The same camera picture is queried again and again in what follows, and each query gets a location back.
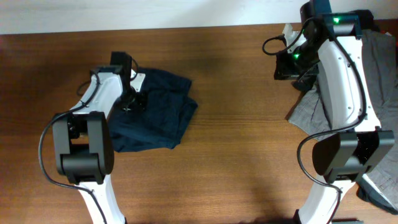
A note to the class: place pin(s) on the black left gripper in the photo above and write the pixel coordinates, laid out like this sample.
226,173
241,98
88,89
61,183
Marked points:
140,104

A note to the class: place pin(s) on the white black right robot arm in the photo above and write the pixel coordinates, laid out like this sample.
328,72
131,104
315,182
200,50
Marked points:
341,157

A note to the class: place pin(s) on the dark garment at table edge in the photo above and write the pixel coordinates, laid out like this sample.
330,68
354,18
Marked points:
368,194

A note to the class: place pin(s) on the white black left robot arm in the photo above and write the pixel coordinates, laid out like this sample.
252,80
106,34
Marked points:
84,151

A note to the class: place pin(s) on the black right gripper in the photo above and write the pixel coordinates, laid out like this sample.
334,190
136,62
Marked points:
285,73

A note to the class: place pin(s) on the light grey checked shorts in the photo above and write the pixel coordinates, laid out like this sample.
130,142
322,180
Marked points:
309,116

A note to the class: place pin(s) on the dark navy blue shorts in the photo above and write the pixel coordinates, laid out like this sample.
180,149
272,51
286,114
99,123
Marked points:
157,118

